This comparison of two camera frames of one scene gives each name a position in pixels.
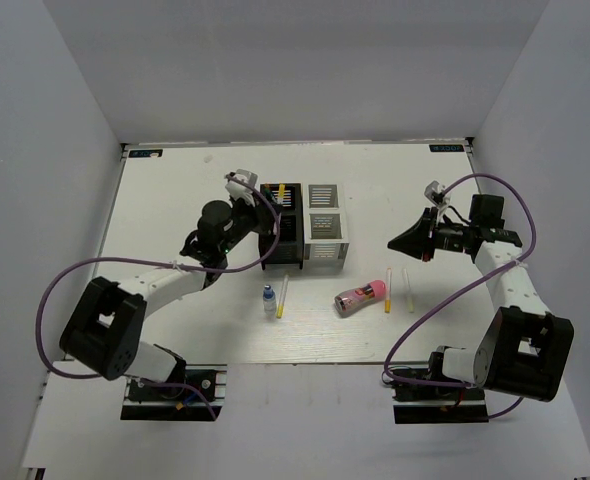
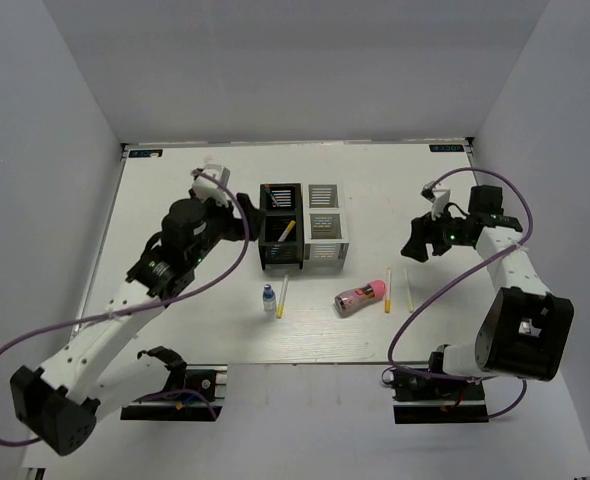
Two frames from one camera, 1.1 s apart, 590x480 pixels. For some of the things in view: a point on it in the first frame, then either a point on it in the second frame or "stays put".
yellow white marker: (283, 297) stays put
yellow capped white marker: (282, 188) to (286, 232)
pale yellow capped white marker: (408, 292) stays put
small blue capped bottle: (269, 301) stays put
